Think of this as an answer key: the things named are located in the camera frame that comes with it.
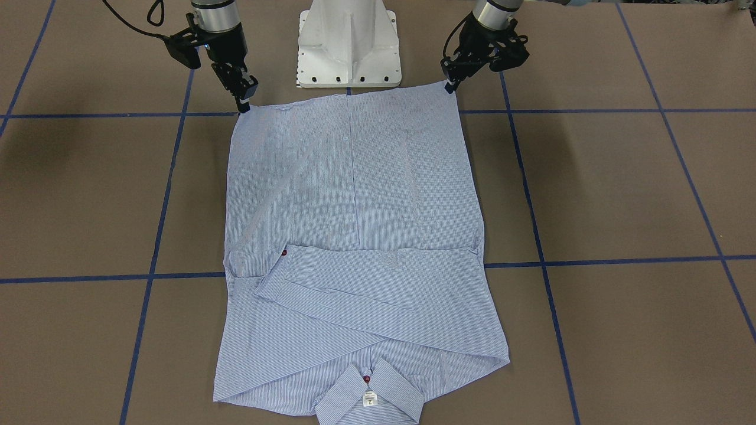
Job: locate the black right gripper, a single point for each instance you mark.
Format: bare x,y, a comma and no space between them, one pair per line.
228,47

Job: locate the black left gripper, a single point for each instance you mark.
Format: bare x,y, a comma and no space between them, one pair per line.
476,40

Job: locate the light blue striped shirt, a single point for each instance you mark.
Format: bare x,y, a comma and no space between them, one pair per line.
354,259

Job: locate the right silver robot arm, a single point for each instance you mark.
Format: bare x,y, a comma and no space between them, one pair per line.
218,16

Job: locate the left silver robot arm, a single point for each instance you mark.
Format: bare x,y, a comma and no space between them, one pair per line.
491,14

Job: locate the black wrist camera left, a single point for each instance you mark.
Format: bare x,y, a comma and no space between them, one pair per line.
509,52

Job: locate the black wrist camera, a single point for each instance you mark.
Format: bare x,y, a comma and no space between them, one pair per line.
509,52
182,46

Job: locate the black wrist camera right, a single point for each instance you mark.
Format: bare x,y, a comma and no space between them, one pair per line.
182,46

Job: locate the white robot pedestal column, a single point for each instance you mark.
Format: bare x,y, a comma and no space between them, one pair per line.
348,44

